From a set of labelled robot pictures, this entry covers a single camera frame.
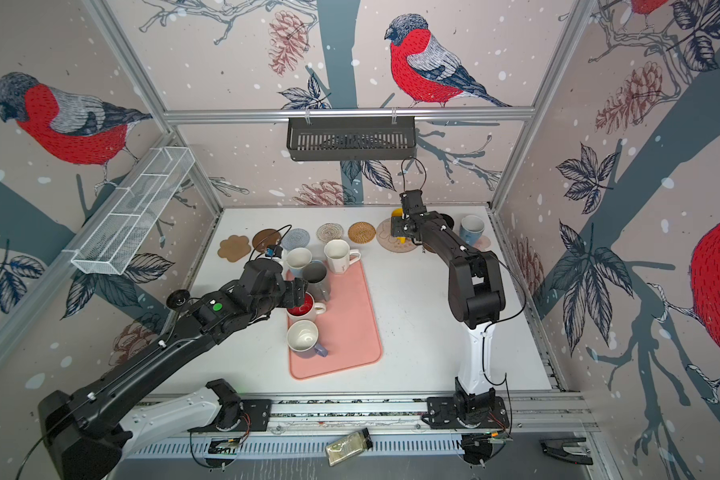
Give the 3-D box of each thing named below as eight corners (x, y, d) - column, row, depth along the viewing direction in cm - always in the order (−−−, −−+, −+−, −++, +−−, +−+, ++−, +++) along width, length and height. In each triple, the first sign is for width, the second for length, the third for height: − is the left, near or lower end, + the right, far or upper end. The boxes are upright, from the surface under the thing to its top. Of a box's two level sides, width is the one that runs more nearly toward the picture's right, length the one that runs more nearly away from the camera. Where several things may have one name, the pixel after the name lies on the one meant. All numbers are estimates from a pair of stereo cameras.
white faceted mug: (336, 280, 99) (333, 265, 92) (322, 263, 104) (318, 246, 96) (359, 266, 103) (358, 250, 95) (344, 250, 107) (343, 233, 100)
